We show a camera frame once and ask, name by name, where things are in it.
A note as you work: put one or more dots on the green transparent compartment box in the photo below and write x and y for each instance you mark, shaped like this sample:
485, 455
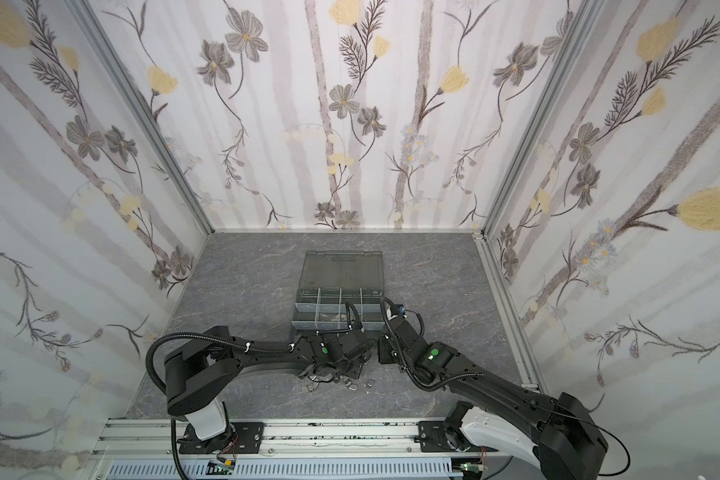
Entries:
337, 287

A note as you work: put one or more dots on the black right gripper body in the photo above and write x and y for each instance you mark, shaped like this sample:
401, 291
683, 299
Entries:
389, 336

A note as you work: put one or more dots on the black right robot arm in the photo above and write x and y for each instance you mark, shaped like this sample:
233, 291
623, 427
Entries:
564, 438

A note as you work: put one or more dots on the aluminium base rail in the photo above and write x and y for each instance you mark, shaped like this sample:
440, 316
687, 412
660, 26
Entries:
474, 445

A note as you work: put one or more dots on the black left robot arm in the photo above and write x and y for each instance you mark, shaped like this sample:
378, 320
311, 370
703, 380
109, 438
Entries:
192, 369

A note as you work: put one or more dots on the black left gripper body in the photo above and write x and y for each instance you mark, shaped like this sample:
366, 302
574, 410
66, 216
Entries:
353, 346

